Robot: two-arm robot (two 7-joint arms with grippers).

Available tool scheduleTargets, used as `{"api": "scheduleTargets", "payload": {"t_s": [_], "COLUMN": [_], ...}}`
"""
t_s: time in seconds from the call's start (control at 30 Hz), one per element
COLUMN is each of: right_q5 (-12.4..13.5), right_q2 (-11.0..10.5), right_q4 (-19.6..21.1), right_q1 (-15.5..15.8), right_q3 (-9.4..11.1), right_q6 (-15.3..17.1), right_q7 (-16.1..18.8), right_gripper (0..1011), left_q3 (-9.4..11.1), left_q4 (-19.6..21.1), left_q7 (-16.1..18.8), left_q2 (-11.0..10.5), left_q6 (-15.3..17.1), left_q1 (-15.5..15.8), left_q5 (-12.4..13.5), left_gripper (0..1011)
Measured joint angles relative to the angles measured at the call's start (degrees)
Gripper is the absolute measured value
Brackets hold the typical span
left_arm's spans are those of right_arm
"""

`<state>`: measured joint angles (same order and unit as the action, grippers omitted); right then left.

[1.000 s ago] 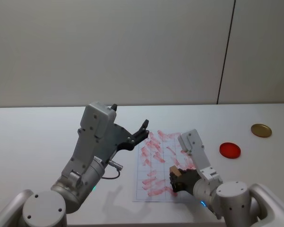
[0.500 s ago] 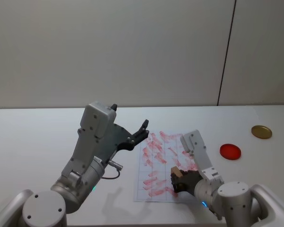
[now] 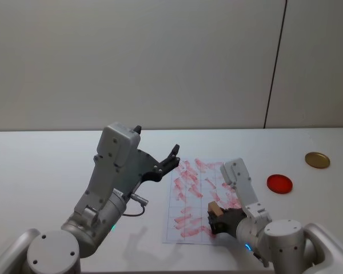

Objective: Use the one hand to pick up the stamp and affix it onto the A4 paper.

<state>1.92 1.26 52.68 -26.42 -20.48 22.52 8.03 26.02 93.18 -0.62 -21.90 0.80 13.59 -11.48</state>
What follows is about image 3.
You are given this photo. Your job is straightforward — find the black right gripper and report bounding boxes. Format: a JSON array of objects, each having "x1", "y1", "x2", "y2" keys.
[{"x1": 207, "y1": 208, "x2": 247, "y2": 239}]

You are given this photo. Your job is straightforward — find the small wooden block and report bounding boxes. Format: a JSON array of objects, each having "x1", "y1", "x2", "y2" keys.
[{"x1": 208, "y1": 201, "x2": 225, "y2": 218}]

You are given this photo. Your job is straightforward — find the thin dark cable, silver plug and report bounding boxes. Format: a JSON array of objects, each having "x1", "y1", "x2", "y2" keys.
[{"x1": 122, "y1": 192, "x2": 150, "y2": 217}]

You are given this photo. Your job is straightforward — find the gold round lid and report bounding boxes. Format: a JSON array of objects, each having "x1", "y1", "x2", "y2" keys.
[{"x1": 304, "y1": 151, "x2": 331, "y2": 170}]

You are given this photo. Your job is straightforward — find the white grid paper, red marks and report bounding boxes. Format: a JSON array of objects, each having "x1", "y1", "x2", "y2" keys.
[{"x1": 162, "y1": 158, "x2": 244, "y2": 246}]

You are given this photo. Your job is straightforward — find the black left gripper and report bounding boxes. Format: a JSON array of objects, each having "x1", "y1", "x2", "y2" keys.
[{"x1": 114, "y1": 124, "x2": 181, "y2": 199}]

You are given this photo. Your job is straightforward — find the red round lid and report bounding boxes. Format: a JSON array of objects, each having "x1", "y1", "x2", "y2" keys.
[{"x1": 266, "y1": 174, "x2": 294, "y2": 195}]

